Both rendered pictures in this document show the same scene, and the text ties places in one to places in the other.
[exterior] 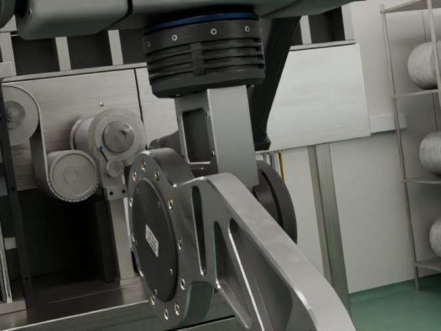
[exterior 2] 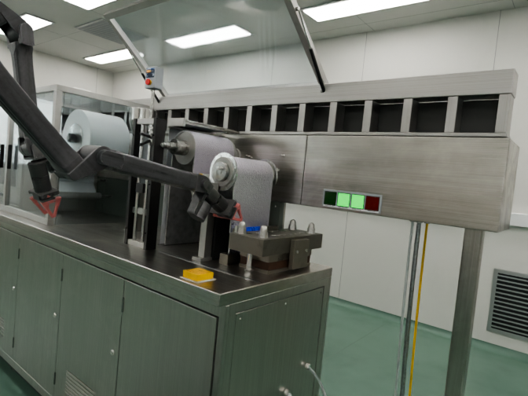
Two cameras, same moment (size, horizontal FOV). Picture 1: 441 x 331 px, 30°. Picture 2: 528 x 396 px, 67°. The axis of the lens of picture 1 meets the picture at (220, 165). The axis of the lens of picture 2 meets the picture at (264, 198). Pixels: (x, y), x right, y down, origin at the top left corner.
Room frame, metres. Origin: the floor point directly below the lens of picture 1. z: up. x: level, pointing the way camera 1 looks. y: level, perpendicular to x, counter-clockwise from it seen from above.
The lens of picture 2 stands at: (1.35, -1.16, 1.24)
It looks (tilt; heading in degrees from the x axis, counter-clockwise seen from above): 3 degrees down; 58
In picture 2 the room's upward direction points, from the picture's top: 6 degrees clockwise
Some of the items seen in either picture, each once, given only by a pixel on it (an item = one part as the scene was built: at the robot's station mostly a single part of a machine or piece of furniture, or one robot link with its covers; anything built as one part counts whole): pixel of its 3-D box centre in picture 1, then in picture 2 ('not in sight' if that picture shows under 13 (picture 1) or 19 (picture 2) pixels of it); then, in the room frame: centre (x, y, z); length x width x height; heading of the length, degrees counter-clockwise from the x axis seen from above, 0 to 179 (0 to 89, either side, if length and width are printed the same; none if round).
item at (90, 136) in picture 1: (117, 137); (223, 171); (2.03, 0.24, 1.25); 0.15 x 0.01 x 0.15; 110
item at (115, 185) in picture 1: (119, 220); (204, 221); (1.98, 0.26, 1.05); 0.06 x 0.05 x 0.31; 20
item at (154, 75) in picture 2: not in sight; (152, 78); (1.87, 0.77, 1.66); 0.07 x 0.07 x 0.10; 26
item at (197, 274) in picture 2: not in sight; (198, 274); (1.86, 0.01, 0.91); 0.07 x 0.07 x 0.02; 20
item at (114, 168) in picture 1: (115, 168); not in sight; (1.94, 0.25, 1.18); 0.04 x 0.02 x 0.04; 110
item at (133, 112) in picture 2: not in sight; (143, 115); (1.88, 0.96, 1.50); 0.14 x 0.14 x 0.06
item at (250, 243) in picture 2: not in sight; (278, 240); (2.24, 0.13, 1.00); 0.40 x 0.16 x 0.06; 20
